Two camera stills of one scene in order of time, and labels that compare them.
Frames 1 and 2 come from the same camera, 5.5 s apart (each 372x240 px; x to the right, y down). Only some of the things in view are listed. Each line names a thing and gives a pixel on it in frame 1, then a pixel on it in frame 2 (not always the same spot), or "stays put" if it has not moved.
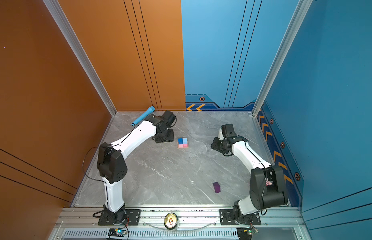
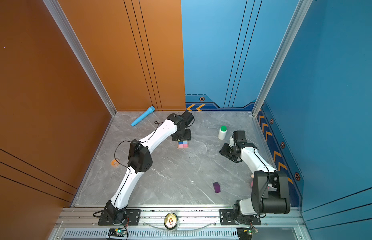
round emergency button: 171,220 stays put
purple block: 216,187 stays put
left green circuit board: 117,232 stays put
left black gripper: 171,138 → 188,137
